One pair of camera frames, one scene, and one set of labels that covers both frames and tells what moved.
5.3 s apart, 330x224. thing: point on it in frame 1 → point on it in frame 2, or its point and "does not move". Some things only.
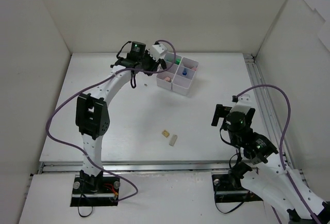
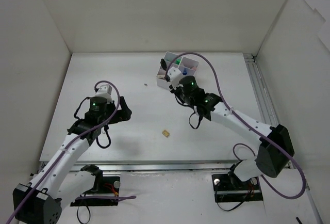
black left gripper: x=153 y=64 → x=119 y=113
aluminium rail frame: x=271 y=120 does not move
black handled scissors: x=163 y=64 does not move
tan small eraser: x=165 y=133 does not move
